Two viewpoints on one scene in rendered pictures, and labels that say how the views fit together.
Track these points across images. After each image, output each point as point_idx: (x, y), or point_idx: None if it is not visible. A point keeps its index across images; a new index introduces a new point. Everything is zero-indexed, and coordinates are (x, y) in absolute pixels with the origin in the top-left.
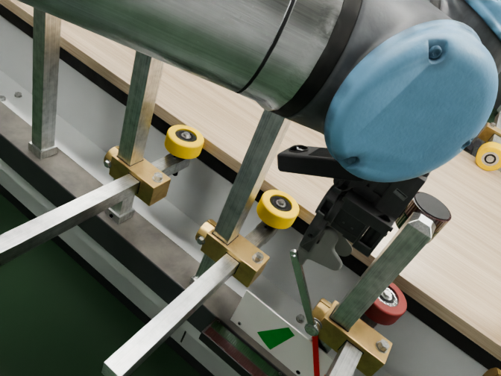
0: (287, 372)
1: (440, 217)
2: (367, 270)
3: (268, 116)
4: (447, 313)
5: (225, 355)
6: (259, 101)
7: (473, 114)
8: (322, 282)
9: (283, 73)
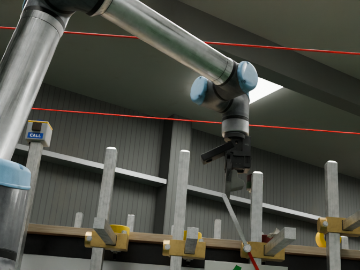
0: None
1: None
2: (250, 208)
3: (182, 161)
4: (292, 247)
5: None
6: (224, 76)
7: (255, 74)
8: None
9: (229, 67)
